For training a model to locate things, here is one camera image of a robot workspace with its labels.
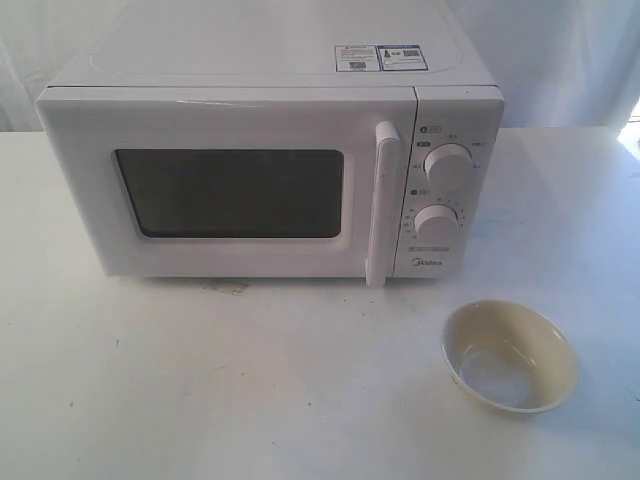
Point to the white control knob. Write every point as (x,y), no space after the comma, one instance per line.
(448,166)
(436,223)

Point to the cream ceramic bowl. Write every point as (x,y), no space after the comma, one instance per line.
(508,357)

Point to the upper white control knob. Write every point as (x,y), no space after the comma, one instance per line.
(448,166)

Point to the white microwave door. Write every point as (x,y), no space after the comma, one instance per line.
(236,182)

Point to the blue white warning sticker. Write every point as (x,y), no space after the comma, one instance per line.
(379,58)

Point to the lower white control knob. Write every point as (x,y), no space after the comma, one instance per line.
(436,223)

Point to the white microwave oven body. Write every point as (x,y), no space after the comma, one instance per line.
(290,44)

